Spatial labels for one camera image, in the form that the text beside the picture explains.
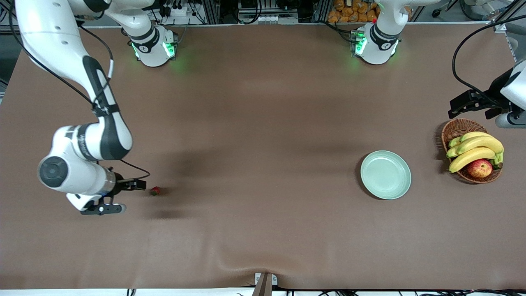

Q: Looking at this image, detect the brown wicker basket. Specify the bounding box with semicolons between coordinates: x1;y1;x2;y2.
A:
441;118;503;184

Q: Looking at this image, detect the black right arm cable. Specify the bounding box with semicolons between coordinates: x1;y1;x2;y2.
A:
6;0;150;183

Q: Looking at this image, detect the white power strip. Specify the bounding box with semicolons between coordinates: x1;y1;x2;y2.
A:
158;3;194;18

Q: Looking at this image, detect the aluminium frame post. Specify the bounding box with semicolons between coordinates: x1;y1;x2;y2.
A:
314;0;331;23
204;0;221;24

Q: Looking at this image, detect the brown tablecloth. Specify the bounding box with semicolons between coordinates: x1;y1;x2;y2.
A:
0;23;526;290

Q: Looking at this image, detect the red apple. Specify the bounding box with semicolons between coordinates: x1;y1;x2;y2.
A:
467;159;493;178

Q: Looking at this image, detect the metal bracket with brown post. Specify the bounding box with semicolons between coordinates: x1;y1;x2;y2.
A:
251;272;278;296

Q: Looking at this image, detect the aluminium frame rail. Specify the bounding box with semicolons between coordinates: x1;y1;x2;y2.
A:
491;0;526;62

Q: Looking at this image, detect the white terminal strip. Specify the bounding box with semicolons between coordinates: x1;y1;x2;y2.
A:
257;16;298;24

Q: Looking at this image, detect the orange snack bag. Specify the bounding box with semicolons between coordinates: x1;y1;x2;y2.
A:
328;0;379;23

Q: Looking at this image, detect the light green round plate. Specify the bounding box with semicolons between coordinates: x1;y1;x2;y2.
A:
360;150;412;201

